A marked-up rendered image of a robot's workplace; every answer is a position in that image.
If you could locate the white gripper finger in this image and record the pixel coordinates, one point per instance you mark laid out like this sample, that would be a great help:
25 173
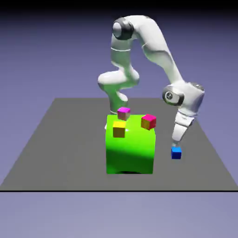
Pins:
174 144

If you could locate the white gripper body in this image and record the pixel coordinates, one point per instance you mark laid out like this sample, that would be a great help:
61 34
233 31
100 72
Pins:
178 132

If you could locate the small blue cube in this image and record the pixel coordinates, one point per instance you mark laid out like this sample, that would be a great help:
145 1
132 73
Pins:
176 153

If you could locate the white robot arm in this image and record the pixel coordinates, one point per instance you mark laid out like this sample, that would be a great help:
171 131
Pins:
156 46

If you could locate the small red cube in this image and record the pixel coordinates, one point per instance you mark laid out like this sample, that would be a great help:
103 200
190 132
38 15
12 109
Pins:
148 121

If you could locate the small yellow cube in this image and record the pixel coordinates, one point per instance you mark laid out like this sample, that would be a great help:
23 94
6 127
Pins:
119 129

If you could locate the small magenta cube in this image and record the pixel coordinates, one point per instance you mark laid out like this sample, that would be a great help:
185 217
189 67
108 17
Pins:
123 113

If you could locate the large green box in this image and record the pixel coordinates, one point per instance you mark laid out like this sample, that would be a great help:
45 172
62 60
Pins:
130 148

